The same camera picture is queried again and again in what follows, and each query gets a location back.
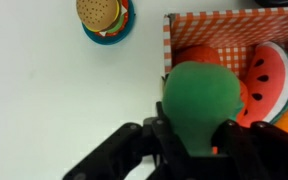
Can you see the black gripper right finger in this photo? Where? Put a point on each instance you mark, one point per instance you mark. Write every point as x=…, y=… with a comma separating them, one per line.
x=256, y=153

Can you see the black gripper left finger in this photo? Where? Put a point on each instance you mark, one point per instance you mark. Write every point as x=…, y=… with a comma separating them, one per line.
x=125, y=149

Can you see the green pear plush toy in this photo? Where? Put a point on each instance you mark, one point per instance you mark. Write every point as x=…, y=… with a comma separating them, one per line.
x=197, y=99

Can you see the watermelon slice plush toy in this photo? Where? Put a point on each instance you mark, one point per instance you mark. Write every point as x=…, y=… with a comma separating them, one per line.
x=267, y=85

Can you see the red tomato plush toy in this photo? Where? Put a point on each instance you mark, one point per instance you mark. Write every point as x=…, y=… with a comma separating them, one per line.
x=200, y=54

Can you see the orange checkered cardboard box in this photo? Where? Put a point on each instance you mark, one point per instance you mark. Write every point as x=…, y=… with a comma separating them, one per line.
x=233, y=33

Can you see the burger plush toy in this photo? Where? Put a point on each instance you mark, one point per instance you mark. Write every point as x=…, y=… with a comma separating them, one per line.
x=103, y=18

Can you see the teal small plate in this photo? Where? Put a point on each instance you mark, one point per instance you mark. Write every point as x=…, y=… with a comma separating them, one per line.
x=120, y=36

